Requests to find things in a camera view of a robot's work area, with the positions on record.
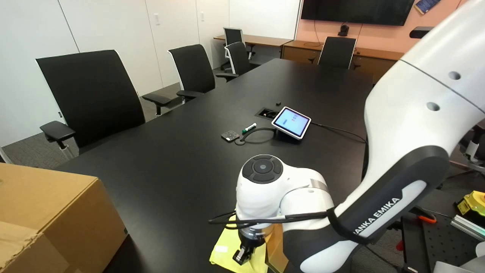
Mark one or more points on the black remote control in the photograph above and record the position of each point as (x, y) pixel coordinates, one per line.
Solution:
(230, 135)

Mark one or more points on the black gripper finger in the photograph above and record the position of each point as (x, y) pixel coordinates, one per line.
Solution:
(241, 255)

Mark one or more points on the yellow tool on cart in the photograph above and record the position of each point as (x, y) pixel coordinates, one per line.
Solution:
(471, 202)

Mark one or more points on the green marker pen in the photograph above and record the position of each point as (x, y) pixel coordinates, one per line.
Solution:
(249, 128)

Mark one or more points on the orange handled pliers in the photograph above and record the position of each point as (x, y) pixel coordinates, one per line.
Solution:
(424, 219)

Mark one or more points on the black office chair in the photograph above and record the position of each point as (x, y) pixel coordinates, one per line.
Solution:
(232, 35)
(94, 94)
(238, 59)
(194, 73)

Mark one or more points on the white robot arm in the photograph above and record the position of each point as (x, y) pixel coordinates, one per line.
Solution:
(414, 117)

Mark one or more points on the wooden sideboard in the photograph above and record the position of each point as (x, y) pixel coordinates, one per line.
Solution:
(370, 61)

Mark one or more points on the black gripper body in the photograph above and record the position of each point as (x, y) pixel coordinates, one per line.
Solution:
(252, 237)

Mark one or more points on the black camera on tripod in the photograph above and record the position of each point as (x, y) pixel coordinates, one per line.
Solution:
(420, 31)

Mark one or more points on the black office chair far end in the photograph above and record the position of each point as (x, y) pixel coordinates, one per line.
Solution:
(336, 52)

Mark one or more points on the cardboard box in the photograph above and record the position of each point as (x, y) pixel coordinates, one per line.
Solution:
(55, 222)

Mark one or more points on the black office chair near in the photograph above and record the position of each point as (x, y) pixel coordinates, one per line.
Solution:
(94, 94)

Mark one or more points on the yellow towel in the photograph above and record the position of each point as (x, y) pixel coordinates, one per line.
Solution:
(224, 249)

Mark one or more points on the white tablet on stand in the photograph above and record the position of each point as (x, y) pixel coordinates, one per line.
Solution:
(291, 123)

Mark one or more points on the wall television screen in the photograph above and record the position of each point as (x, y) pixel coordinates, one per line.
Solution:
(386, 12)

